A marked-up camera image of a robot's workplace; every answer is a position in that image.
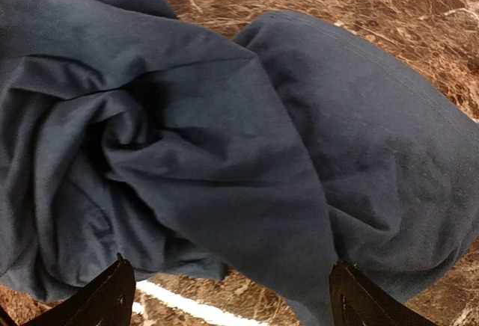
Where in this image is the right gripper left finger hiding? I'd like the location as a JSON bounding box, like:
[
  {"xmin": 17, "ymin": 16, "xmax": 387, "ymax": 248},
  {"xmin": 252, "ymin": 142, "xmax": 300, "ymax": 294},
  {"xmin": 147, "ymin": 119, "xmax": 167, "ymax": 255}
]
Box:
[{"xmin": 26, "ymin": 256, "xmax": 135, "ymax": 326}]

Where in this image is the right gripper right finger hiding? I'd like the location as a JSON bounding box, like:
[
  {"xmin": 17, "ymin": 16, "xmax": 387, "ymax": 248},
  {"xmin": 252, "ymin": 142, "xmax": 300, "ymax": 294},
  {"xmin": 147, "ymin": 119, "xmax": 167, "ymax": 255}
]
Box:
[{"xmin": 329, "ymin": 260, "xmax": 436, "ymax": 326}]

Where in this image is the blue garment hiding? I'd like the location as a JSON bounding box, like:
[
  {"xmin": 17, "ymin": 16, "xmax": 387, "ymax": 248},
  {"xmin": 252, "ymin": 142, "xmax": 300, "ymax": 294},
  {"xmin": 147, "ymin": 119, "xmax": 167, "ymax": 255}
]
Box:
[{"xmin": 1, "ymin": 0, "xmax": 478, "ymax": 325}]

